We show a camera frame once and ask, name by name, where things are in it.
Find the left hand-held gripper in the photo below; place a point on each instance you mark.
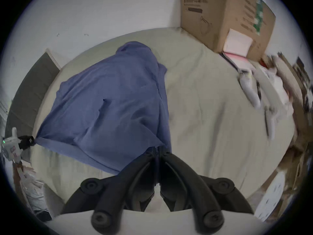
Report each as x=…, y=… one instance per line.
x=11, y=146

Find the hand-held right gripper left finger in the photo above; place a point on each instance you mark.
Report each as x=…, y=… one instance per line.
x=115, y=192

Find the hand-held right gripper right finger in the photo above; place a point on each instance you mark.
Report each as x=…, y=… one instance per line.
x=195, y=190

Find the dark blue shirt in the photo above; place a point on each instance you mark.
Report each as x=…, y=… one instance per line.
x=117, y=101

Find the dark grey padded headboard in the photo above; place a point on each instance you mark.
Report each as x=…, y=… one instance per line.
x=31, y=92

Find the white plastic bag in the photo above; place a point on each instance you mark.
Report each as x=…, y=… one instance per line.
x=31, y=190

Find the white dotted round board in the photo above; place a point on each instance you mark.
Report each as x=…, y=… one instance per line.
x=271, y=197

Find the large brown cardboard carton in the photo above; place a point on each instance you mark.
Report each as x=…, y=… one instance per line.
x=220, y=11

